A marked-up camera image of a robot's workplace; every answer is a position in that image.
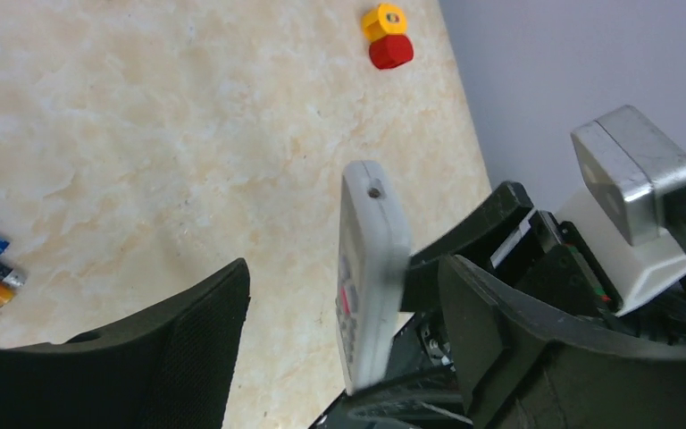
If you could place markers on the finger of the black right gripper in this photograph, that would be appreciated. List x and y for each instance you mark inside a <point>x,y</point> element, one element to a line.
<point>427,399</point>

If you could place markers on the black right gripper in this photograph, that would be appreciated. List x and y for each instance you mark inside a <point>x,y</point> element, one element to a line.
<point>560,277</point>

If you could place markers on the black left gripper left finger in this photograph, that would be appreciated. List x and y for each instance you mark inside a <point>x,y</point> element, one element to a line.
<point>167,366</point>

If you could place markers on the yellow block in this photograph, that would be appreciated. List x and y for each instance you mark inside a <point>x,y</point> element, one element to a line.
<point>383,20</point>

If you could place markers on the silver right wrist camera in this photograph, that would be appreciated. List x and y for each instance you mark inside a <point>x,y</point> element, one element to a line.
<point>631,209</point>

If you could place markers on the red block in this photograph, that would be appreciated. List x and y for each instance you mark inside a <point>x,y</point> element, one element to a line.
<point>391,51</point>

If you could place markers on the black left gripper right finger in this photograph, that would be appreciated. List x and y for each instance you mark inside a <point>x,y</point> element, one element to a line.
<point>521,363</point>

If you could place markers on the white remote control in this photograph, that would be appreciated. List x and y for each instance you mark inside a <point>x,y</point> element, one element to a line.
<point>375,242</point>

